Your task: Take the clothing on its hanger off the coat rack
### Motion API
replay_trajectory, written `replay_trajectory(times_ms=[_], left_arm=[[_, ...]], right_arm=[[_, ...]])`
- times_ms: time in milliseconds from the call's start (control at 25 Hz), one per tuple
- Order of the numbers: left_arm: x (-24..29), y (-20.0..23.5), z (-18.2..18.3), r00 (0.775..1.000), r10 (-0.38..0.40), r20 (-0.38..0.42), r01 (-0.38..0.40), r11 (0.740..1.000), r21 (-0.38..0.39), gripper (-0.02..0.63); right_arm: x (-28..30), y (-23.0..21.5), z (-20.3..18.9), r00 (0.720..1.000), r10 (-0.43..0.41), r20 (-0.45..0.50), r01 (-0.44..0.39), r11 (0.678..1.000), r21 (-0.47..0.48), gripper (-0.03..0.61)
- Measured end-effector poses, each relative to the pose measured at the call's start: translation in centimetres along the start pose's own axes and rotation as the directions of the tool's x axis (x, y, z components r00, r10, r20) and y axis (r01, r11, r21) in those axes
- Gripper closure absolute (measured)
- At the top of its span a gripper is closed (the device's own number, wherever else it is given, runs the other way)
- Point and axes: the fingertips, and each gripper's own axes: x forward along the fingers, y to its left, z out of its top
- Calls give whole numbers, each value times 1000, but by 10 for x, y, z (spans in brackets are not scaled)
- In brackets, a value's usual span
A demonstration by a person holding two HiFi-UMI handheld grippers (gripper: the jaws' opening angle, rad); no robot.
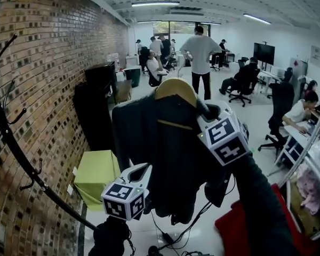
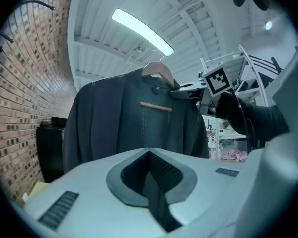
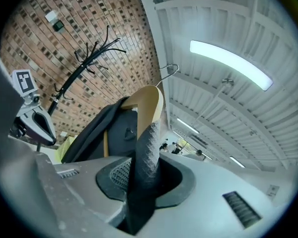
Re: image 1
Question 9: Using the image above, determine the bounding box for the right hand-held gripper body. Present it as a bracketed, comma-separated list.
[197, 113, 251, 167]

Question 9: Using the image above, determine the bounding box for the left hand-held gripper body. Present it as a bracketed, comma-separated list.
[101, 177, 150, 221]

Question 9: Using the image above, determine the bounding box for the dark grey jacket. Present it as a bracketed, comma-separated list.
[111, 92, 229, 226]

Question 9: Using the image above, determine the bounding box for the wooden clothes hanger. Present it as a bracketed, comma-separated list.
[154, 62, 198, 130]

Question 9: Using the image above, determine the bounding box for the person's right forearm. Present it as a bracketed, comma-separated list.
[204, 153, 295, 256]

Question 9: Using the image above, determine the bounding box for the black office chair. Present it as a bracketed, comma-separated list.
[228, 59, 261, 107]
[258, 82, 295, 155]
[148, 62, 168, 87]

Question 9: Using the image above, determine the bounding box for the yellow-green box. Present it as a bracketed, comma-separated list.
[73, 149, 121, 212]

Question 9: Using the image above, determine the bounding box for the white desk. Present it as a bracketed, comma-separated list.
[257, 69, 286, 96]

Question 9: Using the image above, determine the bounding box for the black television screen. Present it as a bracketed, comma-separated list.
[253, 42, 276, 65]

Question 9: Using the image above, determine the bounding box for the black cabinet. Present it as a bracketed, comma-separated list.
[73, 61, 118, 155]

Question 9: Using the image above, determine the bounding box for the small brown cardboard box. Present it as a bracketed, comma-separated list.
[115, 79, 133, 104]

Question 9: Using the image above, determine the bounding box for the open laptop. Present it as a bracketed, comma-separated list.
[298, 121, 317, 136]

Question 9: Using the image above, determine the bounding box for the white metal shelf rack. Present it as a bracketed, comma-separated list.
[266, 89, 320, 240]

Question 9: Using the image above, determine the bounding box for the dark waste bin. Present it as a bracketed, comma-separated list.
[123, 66, 142, 89]

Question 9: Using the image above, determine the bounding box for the black metal coat rack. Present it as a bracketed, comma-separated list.
[0, 33, 105, 232]

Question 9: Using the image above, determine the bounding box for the pink cloth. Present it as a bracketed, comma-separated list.
[295, 166, 320, 216]

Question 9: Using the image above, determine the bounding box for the black floor cable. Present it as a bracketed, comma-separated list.
[148, 174, 237, 256]

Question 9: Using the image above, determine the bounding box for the white wall poster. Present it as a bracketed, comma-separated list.
[309, 45, 320, 68]

